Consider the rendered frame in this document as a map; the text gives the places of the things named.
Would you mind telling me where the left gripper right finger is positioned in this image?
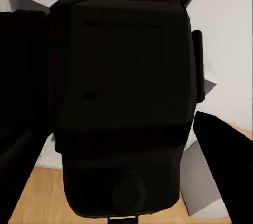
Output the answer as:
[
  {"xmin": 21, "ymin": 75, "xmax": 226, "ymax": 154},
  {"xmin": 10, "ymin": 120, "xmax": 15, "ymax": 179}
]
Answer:
[{"xmin": 193, "ymin": 111, "xmax": 253, "ymax": 224}]

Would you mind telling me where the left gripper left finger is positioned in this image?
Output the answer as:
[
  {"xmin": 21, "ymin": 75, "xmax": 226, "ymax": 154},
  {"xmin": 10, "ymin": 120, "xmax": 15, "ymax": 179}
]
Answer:
[{"xmin": 0, "ymin": 111, "xmax": 51, "ymax": 224}]

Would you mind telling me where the digital camera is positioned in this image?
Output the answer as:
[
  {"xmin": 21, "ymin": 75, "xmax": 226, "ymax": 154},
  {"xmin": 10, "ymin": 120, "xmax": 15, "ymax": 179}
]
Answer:
[{"xmin": 0, "ymin": 0, "xmax": 205, "ymax": 224}]

